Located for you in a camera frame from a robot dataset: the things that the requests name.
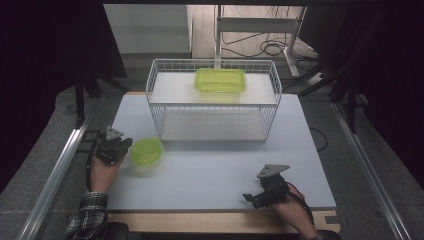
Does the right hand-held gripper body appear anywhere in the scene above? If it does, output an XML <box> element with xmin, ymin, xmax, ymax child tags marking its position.
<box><xmin>255</xmin><ymin>163</ymin><xmax>292</xmax><ymax>205</ymax></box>

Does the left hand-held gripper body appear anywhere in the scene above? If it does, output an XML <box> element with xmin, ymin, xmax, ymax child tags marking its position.
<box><xmin>95</xmin><ymin>125</ymin><xmax>127</xmax><ymax>167</ymax></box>

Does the round green plastic container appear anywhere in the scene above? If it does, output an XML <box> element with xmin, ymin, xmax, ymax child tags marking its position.
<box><xmin>129</xmin><ymin>137</ymin><xmax>165</xmax><ymax>177</ymax></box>

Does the white wire shelf rack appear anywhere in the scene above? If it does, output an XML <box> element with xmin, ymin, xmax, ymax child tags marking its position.
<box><xmin>145</xmin><ymin>58</ymin><xmax>283</xmax><ymax>144</ymax></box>

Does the rectangular green plastic container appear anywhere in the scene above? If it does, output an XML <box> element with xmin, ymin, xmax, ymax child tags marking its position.
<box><xmin>193</xmin><ymin>67</ymin><xmax>248</xmax><ymax>102</ymax></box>

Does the person's left hand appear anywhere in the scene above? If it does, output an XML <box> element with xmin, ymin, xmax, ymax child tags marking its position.
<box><xmin>89</xmin><ymin>154</ymin><xmax>125</xmax><ymax>195</ymax></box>

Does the person's right hand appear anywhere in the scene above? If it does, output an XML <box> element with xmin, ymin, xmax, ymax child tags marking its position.
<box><xmin>269</xmin><ymin>184</ymin><xmax>318</xmax><ymax>240</ymax></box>

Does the black metal stand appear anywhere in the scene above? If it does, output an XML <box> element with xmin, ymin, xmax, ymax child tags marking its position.
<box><xmin>282</xmin><ymin>8</ymin><xmax>393</xmax><ymax>135</ymax></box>
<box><xmin>74</xmin><ymin>68</ymin><xmax>132</xmax><ymax>130</ymax></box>

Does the dark curtain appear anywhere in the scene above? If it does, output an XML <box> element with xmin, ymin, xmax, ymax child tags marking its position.
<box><xmin>343</xmin><ymin>0</ymin><xmax>424</xmax><ymax>193</ymax></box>
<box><xmin>0</xmin><ymin>0</ymin><xmax>128</xmax><ymax>195</ymax></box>

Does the left hand-held gripper black cable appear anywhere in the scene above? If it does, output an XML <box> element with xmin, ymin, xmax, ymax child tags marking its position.
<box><xmin>85</xmin><ymin>130</ymin><xmax>103</xmax><ymax>192</ymax></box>

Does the hand-held gripper black cable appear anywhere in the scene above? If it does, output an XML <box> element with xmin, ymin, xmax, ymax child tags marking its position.
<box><xmin>85</xmin><ymin>130</ymin><xmax>103</xmax><ymax>192</ymax></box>
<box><xmin>285</xmin><ymin>181</ymin><xmax>316</xmax><ymax>225</ymax></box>

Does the right hand-held gripper black cable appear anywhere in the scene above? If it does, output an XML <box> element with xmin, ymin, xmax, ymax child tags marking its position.
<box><xmin>285</xmin><ymin>181</ymin><xmax>316</xmax><ymax>225</ymax></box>

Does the aluminium frame rail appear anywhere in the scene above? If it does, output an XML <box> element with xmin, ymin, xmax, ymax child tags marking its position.
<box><xmin>330</xmin><ymin>101</ymin><xmax>413</xmax><ymax>240</ymax></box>
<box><xmin>16</xmin><ymin>99</ymin><xmax>98</xmax><ymax>240</ymax></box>

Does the black cable loop on floor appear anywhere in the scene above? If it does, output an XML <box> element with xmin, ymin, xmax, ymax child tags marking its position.
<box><xmin>309</xmin><ymin>126</ymin><xmax>329</xmax><ymax>152</ymax></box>

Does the tangle of black floor cables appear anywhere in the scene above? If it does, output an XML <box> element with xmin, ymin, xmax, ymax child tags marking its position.
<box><xmin>221</xmin><ymin>5</ymin><xmax>322</xmax><ymax>63</ymax></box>

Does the white metal desk frame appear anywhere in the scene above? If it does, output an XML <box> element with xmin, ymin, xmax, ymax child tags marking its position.
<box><xmin>214</xmin><ymin>4</ymin><xmax>308</xmax><ymax>78</ymax></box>

